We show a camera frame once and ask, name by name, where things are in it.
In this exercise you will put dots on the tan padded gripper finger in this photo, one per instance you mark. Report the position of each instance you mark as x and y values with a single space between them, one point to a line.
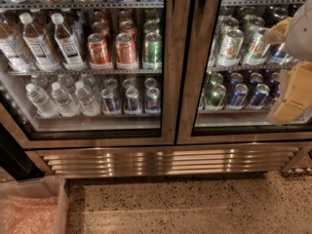
295 94
277 34

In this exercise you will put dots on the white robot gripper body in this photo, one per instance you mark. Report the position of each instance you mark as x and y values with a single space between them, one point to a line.
300 33

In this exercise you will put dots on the stainless glass fridge door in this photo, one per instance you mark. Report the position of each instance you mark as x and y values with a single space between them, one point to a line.
209 21
109 18

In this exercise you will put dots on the green can lower right fridge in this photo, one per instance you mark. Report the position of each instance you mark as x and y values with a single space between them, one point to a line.
214 97

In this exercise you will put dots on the stainless louvered fridge base grille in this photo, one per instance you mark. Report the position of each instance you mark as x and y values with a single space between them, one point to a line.
170 160

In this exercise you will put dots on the silver blue tall can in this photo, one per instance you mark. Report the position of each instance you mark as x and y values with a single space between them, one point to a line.
279 54

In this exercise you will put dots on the white green soda can right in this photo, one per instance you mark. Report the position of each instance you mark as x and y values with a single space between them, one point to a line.
256 52

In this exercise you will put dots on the white green soda can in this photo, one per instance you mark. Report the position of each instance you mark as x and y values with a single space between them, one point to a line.
256 52
229 52

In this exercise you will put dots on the blue can lower middle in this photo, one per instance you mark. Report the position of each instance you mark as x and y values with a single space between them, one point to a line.
259 95

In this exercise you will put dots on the white green soda can left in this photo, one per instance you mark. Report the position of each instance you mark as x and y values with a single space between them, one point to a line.
229 52

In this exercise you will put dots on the blue can lower left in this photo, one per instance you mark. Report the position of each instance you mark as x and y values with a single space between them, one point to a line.
237 97

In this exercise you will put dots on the front green soda can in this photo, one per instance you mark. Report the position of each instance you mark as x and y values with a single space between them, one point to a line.
152 51

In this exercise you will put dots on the right blue energy drink can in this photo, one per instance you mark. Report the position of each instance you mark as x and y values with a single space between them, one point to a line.
153 100

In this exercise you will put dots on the blue energy drink can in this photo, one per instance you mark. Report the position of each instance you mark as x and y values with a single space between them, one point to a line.
153 100
110 103
132 106

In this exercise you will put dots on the front orange soda can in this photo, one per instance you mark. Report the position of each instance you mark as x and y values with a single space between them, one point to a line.
126 52

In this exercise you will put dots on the middle blue energy drink can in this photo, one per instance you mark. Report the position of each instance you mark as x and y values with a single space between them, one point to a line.
132 106

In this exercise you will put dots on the front red cola can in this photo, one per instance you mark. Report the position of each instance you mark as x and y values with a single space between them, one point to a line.
100 57

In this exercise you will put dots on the left blue energy drink can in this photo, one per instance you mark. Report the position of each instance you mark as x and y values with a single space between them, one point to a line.
110 103

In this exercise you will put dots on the right clear water bottle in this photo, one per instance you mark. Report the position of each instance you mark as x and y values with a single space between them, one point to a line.
88 102

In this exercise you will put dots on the clear water bottle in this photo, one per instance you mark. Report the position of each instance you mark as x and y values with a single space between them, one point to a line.
42 101
88 102
63 98

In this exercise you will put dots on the front right tea bottle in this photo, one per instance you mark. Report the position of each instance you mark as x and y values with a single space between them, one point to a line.
68 43

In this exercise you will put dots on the tea bottle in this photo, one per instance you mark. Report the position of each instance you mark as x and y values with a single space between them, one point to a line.
68 43
39 43
14 48

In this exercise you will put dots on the middle clear water bottle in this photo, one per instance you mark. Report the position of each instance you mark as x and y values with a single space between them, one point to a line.
63 98

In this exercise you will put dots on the front middle tea bottle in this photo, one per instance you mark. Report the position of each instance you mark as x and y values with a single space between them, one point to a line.
39 43

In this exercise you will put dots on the left clear water bottle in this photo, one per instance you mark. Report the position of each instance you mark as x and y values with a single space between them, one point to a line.
42 101

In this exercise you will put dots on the front left tea bottle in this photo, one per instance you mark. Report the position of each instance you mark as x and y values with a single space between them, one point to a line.
14 48

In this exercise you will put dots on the translucent plastic storage bin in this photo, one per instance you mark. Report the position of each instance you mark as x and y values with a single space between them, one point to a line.
48 186

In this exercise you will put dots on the pink bubble wrap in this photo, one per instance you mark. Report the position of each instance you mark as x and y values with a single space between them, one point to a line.
21 215

